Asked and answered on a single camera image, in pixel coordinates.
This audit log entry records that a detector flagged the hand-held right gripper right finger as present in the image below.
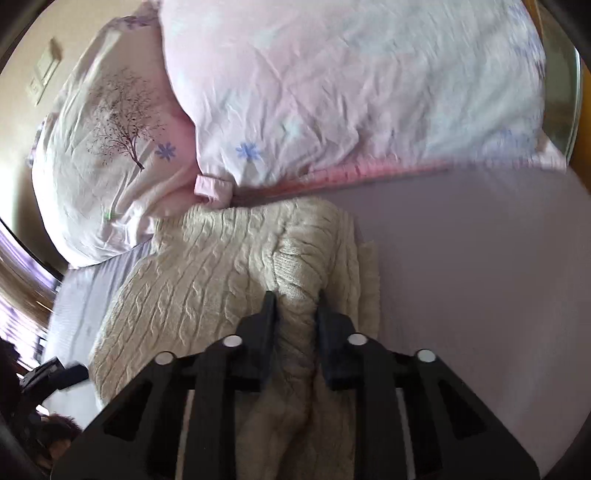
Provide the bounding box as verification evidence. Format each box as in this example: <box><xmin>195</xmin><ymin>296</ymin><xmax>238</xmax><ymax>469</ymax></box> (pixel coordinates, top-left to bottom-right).
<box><xmin>315</xmin><ymin>290</ymin><xmax>540</xmax><ymax>480</ymax></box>

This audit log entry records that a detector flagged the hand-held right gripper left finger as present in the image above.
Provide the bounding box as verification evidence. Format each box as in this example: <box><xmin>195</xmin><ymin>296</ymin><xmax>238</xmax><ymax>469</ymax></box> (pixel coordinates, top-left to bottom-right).
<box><xmin>52</xmin><ymin>291</ymin><xmax>278</xmax><ymax>480</ymax></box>

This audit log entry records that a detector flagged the cream cable-knit sweater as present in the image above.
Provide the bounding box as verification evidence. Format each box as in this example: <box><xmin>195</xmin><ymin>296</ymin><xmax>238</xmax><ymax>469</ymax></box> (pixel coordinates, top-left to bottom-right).
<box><xmin>87</xmin><ymin>196</ymin><xmax>381</xmax><ymax>480</ymax></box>

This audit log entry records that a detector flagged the light purple bed sheet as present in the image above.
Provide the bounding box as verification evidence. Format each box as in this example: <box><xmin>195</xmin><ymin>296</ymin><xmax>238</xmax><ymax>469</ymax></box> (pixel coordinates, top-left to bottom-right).
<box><xmin>36</xmin><ymin>162</ymin><xmax>591</xmax><ymax>480</ymax></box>

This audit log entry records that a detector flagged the pillow with tree print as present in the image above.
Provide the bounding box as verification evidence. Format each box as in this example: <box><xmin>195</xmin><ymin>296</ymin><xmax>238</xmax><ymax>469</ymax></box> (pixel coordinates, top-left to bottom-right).
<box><xmin>30</xmin><ymin>2</ymin><xmax>200</xmax><ymax>269</ymax></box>

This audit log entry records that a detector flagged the pink floral quilt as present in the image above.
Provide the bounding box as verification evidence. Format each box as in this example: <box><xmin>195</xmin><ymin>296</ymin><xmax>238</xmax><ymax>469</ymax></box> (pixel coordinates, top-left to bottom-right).
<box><xmin>157</xmin><ymin>0</ymin><xmax>570</xmax><ymax>205</ymax></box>

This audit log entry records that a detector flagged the wooden headboard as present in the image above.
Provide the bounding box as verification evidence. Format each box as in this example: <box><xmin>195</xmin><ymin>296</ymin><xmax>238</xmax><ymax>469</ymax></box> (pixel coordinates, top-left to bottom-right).
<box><xmin>525</xmin><ymin>0</ymin><xmax>591</xmax><ymax>172</ymax></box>

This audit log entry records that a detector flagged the white wall switch panel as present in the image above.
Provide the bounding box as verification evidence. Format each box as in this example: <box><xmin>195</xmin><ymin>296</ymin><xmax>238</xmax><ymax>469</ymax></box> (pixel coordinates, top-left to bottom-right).
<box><xmin>28</xmin><ymin>38</ymin><xmax>62</xmax><ymax>104</ymax></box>

